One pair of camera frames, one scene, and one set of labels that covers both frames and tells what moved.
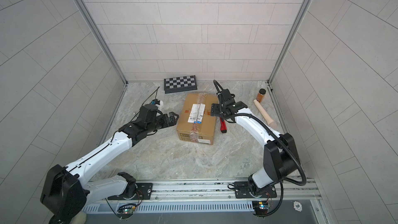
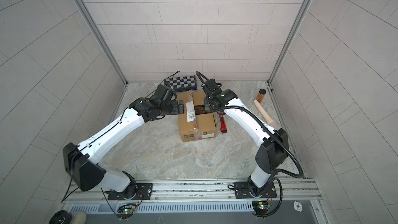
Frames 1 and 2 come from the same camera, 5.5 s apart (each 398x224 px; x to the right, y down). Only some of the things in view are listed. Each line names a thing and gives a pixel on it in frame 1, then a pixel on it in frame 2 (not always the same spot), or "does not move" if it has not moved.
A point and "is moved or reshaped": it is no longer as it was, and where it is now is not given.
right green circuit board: (260, 207) does not move
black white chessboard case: (180, 84) does not move
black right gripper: (214, 108) -> (205, 103)
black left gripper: (165, 119) -> (176, 111)
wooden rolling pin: (272, 124) does not move
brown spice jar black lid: (260, 95) does not move
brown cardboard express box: (196, 123) is moved or reshaped
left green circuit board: (126, 209) does not move
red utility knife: (223, 127) does not move
